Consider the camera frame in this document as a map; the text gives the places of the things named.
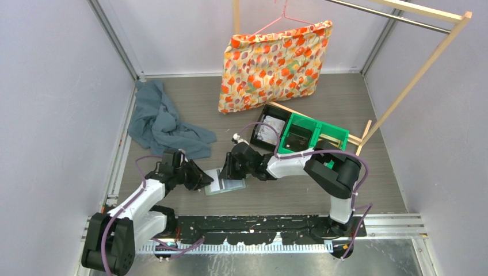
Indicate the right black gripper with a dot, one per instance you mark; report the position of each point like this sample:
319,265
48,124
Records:
229,171

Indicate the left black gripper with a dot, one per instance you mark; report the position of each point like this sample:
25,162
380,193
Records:
199,179

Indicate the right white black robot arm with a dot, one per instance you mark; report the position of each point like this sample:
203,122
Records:
334,170

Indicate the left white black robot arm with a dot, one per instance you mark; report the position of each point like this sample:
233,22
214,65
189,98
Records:
133,213

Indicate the white patterned cards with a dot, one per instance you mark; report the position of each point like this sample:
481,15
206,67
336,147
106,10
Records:
266,133

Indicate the black VIP card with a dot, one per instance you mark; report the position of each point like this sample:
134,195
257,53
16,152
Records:
297,142

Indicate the green bin with black card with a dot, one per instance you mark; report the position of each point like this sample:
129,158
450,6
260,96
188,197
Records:
298,124

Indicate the green bin with gold card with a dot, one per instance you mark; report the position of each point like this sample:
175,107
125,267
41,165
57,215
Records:
331,133

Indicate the black plastic bin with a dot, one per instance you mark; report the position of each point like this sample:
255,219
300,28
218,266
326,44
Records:
274,112

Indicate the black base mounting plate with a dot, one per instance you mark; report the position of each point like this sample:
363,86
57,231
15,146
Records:
258,230

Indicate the blue grey cloth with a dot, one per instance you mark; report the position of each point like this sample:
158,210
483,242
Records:
156,125

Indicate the floral orange pillow bag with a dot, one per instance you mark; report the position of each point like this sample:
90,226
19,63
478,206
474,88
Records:
261,68

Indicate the metal hanging rod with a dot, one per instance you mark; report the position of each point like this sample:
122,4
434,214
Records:
392,17

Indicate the aluminium rail frame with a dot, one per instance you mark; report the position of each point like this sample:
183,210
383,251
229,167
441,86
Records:
377,226

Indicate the pink wire hanger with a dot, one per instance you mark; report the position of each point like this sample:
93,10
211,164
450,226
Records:
282,16

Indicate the wooden clothes rack frame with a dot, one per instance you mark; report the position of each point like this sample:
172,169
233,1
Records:
375,65

